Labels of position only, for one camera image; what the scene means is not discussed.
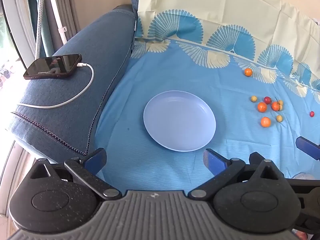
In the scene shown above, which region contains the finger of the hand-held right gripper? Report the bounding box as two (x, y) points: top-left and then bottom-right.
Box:
(249, 152), (266, 165)
(295, 136), (320, 161)

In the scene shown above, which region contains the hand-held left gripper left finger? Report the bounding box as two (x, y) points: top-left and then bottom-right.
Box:
(30, 148), (123, 201)

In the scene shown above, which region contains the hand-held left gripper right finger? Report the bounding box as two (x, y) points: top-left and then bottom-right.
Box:
(188, 149), (284, 202)

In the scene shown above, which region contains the light blue round plate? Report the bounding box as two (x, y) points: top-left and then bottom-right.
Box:
(143, 90), (217, 152)

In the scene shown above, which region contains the blue sofa armrest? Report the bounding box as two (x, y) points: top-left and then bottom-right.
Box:
(5, 4), (138, 164)

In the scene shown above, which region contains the blue fan-print blanket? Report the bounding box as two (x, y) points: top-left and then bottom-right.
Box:
(95, 0), (320, 198)

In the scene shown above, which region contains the black smartphone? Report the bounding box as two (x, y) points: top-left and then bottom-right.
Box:
(23, 54), (83, 80)

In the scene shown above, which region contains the white pipe with clip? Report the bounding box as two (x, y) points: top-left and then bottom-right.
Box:
(47, 0), (68, 44)

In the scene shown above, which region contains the dotted white pole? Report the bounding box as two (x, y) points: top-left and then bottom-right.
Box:
(34, 0), (47, 58)

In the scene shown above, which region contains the teal curtain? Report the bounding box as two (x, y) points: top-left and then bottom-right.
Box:
(25, 0), (55, 58)

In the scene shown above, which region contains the white charging cable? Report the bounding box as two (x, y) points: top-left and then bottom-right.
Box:
(17, 62), (95, 109)

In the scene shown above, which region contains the white window frame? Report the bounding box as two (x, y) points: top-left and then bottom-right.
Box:
(0, 0), (38, 68)

